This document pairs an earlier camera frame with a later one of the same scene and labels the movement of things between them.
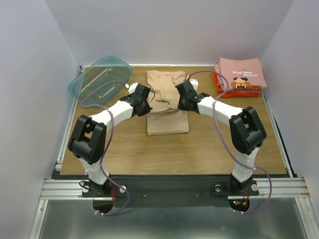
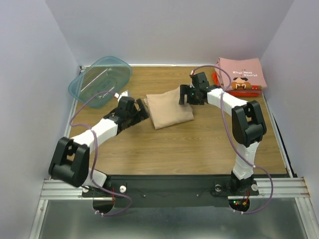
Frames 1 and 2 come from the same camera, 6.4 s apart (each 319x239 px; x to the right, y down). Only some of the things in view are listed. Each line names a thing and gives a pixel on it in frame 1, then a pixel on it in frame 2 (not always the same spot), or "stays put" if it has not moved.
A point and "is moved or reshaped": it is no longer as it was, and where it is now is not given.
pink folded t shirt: (244, 74) stays put
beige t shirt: (165, 117) is moved or reshaped
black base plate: (164, 191) stays put
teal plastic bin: (100, 84) stays put
